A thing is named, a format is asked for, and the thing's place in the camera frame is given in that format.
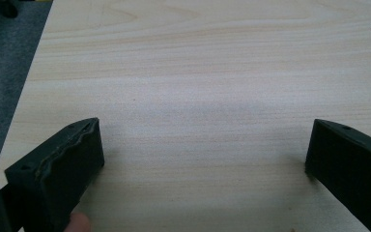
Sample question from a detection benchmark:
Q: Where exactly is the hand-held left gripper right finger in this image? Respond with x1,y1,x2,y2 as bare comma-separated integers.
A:
304,118,371,232

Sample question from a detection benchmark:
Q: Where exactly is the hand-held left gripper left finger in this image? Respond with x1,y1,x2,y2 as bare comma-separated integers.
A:
4,117,106,232

